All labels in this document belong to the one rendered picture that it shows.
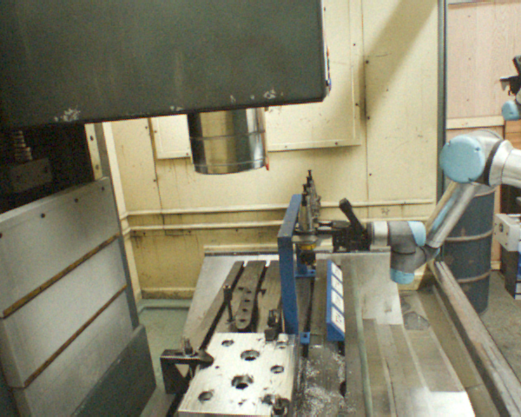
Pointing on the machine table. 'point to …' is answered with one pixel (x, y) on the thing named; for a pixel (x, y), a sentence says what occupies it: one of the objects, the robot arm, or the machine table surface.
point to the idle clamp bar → (247, 311)
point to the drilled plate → (225, 356)
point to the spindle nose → (227, 141)
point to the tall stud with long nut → (228, 301)
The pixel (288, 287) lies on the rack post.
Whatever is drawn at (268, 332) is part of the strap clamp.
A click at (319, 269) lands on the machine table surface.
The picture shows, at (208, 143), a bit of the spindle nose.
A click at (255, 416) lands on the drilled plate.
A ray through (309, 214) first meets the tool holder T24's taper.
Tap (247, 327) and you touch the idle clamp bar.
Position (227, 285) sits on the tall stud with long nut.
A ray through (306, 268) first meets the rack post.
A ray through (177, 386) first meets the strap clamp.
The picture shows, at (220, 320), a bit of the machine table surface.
